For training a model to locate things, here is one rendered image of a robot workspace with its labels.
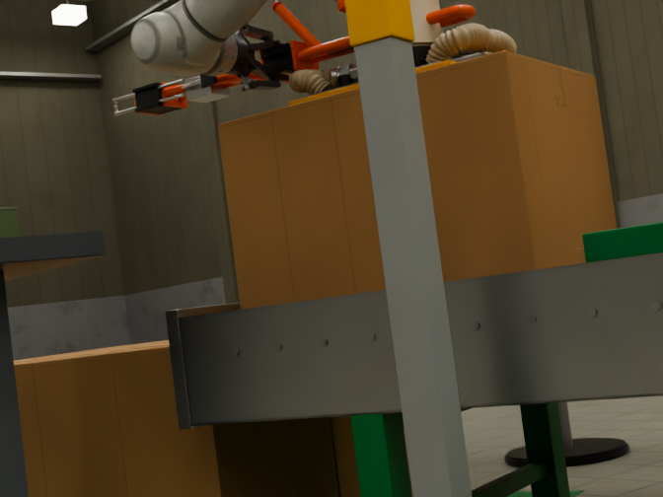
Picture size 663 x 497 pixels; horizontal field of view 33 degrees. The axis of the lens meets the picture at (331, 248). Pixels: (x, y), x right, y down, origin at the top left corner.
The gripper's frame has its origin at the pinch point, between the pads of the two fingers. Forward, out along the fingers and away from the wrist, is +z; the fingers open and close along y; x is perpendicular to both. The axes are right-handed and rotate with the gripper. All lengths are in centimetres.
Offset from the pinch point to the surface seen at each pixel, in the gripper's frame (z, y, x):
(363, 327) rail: -35, 53, 31
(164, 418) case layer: -20, 67, -26
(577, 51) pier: 959, -172, -272
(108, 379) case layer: -20, 58, -40
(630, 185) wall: 952, -21, -235
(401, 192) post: -53, 35, 51
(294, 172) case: -18.6, 24.5, 11.3
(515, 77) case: -17, 17, 55
